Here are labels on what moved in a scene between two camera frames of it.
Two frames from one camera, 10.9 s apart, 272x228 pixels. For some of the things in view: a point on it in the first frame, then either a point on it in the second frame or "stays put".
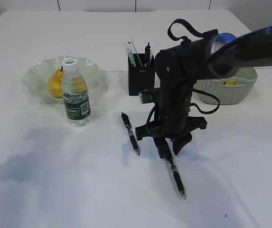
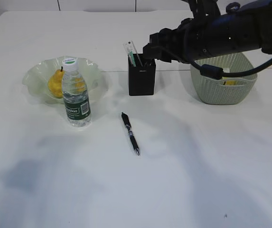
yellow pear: (55, 83) stays put
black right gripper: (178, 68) → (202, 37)
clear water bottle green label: (75, 92) stays put
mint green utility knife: (130, 54) stays put
